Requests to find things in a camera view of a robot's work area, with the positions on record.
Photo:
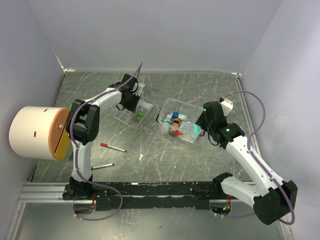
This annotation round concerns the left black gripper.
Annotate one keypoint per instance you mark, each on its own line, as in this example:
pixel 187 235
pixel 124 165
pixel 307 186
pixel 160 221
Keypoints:
pixel 133 108

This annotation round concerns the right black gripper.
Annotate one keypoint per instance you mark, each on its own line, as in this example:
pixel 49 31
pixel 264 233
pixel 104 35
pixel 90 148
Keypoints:
pixel 201 121

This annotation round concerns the clear divided organizer tray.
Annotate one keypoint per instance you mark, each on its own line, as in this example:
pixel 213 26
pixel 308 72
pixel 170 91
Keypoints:
pixel 127 117

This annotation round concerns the green battery pack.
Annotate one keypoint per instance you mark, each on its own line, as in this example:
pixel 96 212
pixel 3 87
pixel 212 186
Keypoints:
pixel 139 116

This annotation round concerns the teal blister pack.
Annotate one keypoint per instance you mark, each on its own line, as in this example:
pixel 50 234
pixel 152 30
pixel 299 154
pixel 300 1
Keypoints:
pixel 197 129
pixel 187 126

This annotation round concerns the clear plastic storage box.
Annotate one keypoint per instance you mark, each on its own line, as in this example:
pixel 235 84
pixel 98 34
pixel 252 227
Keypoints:
pixel 190 110

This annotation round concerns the white blue medicine bottle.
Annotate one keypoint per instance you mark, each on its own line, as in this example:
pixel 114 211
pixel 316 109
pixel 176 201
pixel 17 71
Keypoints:
pixel 180 116

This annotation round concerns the orange cap small bottle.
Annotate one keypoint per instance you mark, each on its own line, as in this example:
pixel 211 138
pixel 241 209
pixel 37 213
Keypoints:
pixel 176 122

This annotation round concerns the white green dropper bottle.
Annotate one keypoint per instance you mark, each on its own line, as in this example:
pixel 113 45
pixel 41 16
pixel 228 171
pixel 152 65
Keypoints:
pixel 167 120

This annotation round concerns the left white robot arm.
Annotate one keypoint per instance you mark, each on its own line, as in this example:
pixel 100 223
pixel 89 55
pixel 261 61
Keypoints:
pixel 83 127

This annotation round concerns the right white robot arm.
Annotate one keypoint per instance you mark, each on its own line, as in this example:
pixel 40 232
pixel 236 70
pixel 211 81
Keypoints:
pixel 271 197

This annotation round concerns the red cross grey disc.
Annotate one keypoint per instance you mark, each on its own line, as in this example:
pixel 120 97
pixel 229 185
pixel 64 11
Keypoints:
pixel 175 133

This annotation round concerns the red cap marker pen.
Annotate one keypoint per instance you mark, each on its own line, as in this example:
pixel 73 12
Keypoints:
pixel 105 145

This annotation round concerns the green cap marker pen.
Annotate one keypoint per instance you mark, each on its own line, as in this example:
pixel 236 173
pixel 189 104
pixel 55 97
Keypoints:
pixel 102 166

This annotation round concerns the white cylinder drum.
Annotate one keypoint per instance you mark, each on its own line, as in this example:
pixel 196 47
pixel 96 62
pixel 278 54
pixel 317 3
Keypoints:
pixel 39 132

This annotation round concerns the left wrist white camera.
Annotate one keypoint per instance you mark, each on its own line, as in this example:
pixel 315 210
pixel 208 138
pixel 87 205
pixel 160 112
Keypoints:
pixel 138 88

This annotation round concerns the wrist white camera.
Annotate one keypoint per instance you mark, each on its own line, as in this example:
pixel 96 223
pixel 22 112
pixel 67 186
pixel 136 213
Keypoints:
pixel 227 105
pixel 138 88

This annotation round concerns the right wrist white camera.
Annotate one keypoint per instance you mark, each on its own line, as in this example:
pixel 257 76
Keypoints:
pixel 227 105

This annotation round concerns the black mounting base rail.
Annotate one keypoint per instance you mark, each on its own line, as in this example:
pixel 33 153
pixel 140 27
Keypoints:
pixel 153 203

